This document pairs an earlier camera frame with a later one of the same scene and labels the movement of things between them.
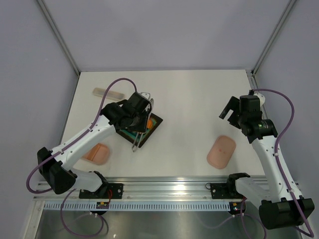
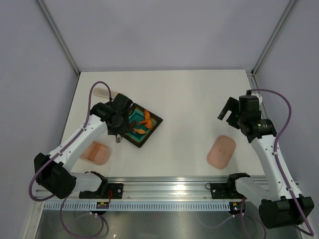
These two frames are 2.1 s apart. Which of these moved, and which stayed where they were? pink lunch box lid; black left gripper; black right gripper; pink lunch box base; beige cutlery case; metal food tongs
Moved: metal food tongs; black left gripper
Stayed: beige cutlery case; black right gripper; pink lunch box lid; pink lunch box base
